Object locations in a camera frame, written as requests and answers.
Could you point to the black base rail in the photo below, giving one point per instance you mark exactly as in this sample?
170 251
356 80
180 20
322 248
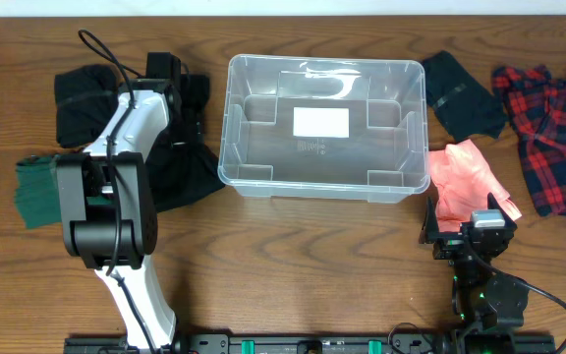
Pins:
400 342

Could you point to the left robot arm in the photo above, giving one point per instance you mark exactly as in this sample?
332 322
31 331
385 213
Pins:
108 215

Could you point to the red plaid shirt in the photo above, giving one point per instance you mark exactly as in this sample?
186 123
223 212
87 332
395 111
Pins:
536 105

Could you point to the green cloth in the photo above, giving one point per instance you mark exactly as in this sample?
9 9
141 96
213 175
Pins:
36 197

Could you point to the pink cloth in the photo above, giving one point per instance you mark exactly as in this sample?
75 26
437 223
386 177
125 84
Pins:
463 180

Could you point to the clear plastic storage bin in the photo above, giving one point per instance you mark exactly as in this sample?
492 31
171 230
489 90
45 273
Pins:
384 159

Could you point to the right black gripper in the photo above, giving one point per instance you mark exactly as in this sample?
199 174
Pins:
450 241

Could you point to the large black shirt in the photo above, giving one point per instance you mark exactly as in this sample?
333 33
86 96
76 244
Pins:
181 167

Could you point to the black cloth with band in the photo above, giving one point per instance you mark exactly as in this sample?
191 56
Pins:
86 99

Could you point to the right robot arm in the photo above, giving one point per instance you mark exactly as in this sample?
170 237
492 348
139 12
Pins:
482 296

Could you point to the dark folded cloth right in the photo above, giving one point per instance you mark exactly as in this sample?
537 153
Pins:
460 103

